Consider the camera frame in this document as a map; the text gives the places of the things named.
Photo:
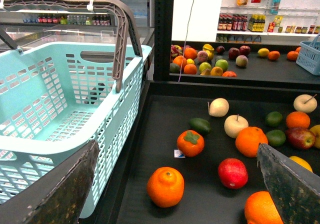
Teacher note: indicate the light teal shopping basket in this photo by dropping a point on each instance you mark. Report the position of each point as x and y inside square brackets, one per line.
[53, 100]

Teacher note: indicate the red pomegranate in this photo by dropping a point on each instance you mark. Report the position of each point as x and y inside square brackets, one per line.
[233, 173]

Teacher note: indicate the large orange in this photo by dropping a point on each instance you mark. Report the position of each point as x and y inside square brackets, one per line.
[249, 139]
[260, 209]

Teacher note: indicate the white pear with stem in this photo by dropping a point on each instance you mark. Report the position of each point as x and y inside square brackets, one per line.
[219, 107]

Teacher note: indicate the small blue basket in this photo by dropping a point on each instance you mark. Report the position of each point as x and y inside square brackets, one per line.
[309, 56]

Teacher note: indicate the yellow lemon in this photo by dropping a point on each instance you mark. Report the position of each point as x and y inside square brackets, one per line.
[301, 162]

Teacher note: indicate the green lime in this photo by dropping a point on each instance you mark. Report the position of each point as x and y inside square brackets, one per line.
[276, 137]
[273, 119]

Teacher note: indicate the green lime upper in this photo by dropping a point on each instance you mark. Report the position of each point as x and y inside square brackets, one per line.
[273, 119]

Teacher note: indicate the white pear far right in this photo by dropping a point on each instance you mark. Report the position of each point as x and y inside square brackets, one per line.
[305, 103]

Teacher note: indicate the orange mandarin with nub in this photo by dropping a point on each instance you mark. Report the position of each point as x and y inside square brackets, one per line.
[165, 187]

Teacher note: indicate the large orange centre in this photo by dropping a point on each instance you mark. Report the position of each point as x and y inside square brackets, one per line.
[249, 139]

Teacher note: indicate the white pear centre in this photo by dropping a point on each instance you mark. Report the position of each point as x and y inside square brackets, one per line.
[233, 124]

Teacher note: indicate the orange right rear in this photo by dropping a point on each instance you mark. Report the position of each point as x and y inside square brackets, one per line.
[297, 119]

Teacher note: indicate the dark green avocado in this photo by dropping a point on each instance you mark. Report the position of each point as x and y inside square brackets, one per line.
[200, 125]

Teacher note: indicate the grey-brown basket handle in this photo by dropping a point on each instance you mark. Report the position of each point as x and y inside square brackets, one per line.
[126, 26]

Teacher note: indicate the red apple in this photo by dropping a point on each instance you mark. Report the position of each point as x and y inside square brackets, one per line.
[300, 138]

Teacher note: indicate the black fruit shelf tray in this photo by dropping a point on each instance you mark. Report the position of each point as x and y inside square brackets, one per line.
[164, 113]

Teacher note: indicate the large orange front right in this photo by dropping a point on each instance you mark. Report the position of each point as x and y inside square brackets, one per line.
[260, 209]

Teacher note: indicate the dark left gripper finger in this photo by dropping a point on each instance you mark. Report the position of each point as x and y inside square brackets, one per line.
[59, 196]

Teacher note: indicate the black shelf upright post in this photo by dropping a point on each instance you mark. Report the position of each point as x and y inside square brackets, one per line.
[163, 21]

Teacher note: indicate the orange persimmon green calyx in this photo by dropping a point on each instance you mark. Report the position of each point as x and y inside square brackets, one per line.
[190, 143]

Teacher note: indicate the green lime lower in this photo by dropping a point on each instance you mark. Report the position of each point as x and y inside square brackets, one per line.
[276, 137]

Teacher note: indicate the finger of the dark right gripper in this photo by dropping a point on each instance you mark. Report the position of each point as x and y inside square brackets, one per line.
[294, 190]

